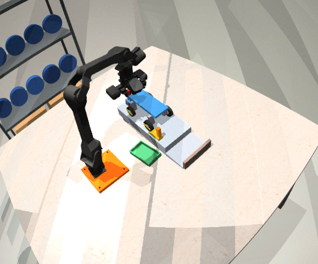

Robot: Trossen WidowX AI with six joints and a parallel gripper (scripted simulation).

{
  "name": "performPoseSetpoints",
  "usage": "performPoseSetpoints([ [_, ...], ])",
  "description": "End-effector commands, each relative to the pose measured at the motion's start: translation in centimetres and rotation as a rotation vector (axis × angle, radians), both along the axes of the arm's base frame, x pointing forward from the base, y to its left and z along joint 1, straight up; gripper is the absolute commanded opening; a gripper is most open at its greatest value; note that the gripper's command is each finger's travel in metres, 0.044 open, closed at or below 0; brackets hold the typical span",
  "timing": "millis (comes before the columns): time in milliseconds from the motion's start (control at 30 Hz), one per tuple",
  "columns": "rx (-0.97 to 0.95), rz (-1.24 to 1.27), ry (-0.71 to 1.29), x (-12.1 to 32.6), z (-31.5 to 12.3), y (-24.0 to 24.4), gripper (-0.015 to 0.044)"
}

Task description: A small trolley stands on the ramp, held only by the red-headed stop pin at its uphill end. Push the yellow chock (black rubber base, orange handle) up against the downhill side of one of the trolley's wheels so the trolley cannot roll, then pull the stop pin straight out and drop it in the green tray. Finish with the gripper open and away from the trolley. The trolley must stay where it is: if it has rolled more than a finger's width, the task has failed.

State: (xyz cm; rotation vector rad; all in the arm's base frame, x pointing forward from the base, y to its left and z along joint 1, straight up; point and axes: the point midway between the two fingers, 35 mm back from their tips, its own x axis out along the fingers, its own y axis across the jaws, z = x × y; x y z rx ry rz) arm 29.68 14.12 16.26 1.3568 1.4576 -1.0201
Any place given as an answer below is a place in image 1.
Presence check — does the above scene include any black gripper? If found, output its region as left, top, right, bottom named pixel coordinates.
left=106, top=69, right=148, bottom=100

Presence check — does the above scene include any small blue-topped trolley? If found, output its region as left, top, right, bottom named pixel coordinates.
left=125, top=90, right=174, bottom=131

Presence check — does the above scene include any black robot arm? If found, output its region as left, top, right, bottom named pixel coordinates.
left=63, top=46, right=147, bottom=179

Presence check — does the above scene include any green tray floor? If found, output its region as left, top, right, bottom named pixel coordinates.
left=133, top=144, right=158, bottom=163

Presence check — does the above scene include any green tray rim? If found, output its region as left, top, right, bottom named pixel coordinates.
left=129, top=140, right=161, bottom=167

